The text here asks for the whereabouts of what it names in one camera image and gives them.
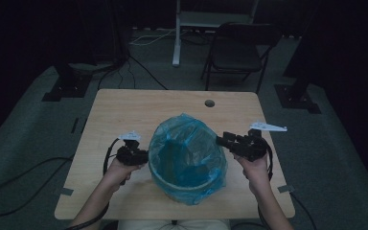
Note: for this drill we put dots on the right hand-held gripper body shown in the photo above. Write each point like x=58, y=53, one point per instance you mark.
x=252, y=145

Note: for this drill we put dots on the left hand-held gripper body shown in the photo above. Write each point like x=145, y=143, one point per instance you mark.
x=129, y=153

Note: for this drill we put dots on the blue plastic bag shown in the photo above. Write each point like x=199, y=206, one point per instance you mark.
x=188, y=150

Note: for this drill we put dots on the green plastic bucket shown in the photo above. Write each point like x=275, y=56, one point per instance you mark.
x=180, y=189

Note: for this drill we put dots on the person's left hand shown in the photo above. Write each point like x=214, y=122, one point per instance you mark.
x=121, y=174

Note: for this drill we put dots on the person's right hand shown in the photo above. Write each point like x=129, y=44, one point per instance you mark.
x=255, y=174

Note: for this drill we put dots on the grey tape piece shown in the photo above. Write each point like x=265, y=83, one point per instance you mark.
x=286, y=188
x=67, y=191

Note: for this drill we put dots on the black stand with square base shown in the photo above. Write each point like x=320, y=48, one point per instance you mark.
x=295, y=99
x=67, y=87

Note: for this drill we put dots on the black folding chair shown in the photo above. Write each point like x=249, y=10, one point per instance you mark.
x=233, y=57

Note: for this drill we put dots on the black pole with round base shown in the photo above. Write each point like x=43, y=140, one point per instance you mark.
x=119, y=38

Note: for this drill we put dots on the white metal desk frame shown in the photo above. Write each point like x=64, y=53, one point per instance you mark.
x=177, y=38

